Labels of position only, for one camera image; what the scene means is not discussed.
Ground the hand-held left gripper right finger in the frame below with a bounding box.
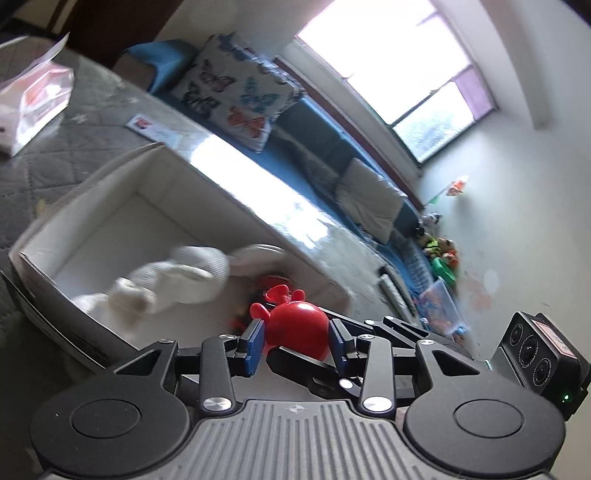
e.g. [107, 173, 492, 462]
[329, 318, 481, 413]

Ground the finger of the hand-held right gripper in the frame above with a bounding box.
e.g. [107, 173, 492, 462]
[323, 310, 472, 361]
[267, 346, 365, 398]

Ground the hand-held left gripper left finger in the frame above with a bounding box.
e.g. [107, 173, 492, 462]
[113, 320, 267, 414]

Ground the red round plastic toy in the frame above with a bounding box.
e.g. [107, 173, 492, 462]
[249, 285, 333, 363]

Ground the white cardboard storage box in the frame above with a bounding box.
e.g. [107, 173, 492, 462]
[8, 142, 352, 372]

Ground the clear plastic toy bin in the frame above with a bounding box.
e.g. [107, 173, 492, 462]
[413, 279, 469, 337]

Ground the pile of colourful toys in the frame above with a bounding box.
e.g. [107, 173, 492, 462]
[416, 210, 462, 282]

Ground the white plush rabbit toy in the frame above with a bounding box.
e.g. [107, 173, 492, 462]
[74, 244, 289, 344]

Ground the plain grey cushion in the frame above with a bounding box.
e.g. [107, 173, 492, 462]
[335, 158, 407, 245]

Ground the grey patterned cushion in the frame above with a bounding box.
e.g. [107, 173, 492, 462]
[295, 148, 345, 199]

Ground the blue sofa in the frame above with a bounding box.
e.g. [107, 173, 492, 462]
[115, 39, 462, 335]

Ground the white printed leaflet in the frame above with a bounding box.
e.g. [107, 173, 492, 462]
[124, 112, 185, 145]

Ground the butterfly print pillow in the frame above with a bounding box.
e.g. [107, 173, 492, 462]
[172, 33, 309, 153]

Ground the grey quilted mat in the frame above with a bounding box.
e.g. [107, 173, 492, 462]
[0, 46, 153, 370]

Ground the window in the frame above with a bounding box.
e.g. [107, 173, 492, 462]
[295, 0, 499, 164]

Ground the white red plastic bag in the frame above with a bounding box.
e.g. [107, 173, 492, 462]
[0, 32, 75, 158]

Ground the orange wall toy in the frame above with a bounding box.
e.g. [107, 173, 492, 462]
[444, 175, 470, 197]

